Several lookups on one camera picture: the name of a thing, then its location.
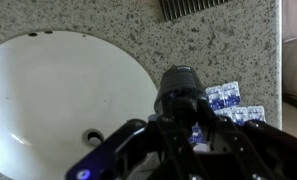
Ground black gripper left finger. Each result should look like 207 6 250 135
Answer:
65 96 206 180

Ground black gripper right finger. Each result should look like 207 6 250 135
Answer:
194 96 297 180

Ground chrome sink drain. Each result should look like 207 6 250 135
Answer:
82 129 105 148

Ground white oval sink basin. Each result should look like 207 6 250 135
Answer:
0 30 159 180

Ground black pump bottle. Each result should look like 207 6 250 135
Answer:
153 64 209 128

